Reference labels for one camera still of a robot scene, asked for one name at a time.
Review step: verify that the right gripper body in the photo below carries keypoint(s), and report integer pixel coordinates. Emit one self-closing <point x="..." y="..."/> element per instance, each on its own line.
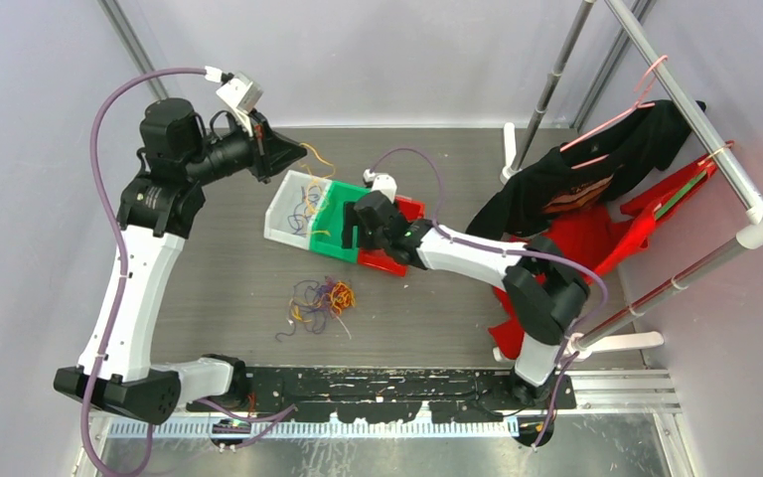
<point x="370" y="239"/>

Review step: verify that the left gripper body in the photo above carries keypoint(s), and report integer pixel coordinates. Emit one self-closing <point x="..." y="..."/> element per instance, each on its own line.
<point x="258" y="131"/>

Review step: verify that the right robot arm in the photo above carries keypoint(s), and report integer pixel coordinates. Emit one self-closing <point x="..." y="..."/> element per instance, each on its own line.
<point x="545" y="290"/>

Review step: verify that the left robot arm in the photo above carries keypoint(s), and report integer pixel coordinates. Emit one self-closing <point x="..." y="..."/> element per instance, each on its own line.
<point x="179" y="157"/>

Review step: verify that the green plastic bin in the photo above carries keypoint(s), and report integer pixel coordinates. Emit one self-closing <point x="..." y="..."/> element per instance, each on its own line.
<point x="328" y="225"/>

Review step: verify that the white plastic bin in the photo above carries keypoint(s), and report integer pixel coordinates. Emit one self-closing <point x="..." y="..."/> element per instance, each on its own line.
<point x="290" y="214"/>

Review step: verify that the black t-shirt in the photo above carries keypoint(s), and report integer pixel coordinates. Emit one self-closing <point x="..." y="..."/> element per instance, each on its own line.
<point x="599" y="169"/>

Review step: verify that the red t-shirt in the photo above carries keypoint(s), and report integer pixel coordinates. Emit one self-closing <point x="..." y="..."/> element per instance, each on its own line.
<point x="593" y="239"/>

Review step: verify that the green clothes hanger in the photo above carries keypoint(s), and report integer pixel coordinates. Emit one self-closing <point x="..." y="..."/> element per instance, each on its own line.
<point x="678" y="195"/>

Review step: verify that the pink clothes hanger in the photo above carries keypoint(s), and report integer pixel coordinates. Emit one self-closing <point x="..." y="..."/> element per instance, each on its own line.
<point x="643" y="88"/>

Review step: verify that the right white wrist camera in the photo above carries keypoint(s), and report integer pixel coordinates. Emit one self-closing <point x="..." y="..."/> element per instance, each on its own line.
<point x="381" y="182"/>

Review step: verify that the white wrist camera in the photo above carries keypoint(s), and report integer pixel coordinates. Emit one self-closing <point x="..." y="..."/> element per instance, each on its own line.
<point x="381" y="182"/>
<point x="239" y="93"/>

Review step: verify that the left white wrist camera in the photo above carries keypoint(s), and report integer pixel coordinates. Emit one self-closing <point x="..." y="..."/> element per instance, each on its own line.
<point x="239" y="93"/>

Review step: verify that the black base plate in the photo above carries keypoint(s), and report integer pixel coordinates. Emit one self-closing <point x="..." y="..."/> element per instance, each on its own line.
<point x="391" y="395"/>

